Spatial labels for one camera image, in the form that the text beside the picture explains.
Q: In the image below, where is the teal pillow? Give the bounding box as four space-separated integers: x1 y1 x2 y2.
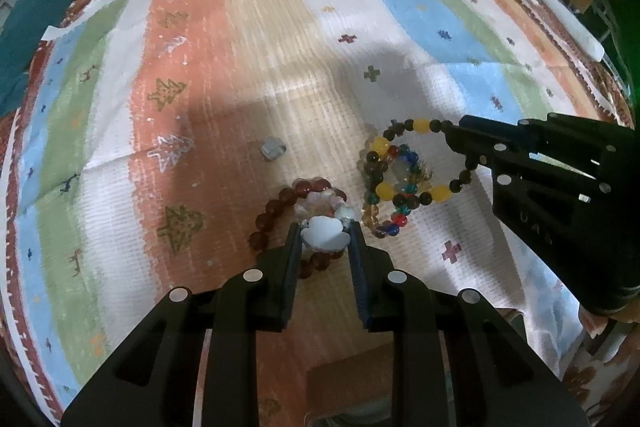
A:
1 0 73 116

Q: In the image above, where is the multicolour bead bracelet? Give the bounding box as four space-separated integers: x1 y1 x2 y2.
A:
358 145 434 239

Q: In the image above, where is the dark red bead bracelet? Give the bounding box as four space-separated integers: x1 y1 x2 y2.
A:
247 176 350 281

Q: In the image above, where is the yellow dark bead bracelet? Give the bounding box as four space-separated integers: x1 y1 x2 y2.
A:
363 118 474 210

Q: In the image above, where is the small grey stone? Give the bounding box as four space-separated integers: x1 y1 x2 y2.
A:
260 136 288 161

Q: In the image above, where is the white shell bracelet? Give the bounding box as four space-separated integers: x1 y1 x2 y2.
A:
294 190 357 254

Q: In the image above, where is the white rolled cloth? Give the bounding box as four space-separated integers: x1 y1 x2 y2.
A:
542 0 604 63

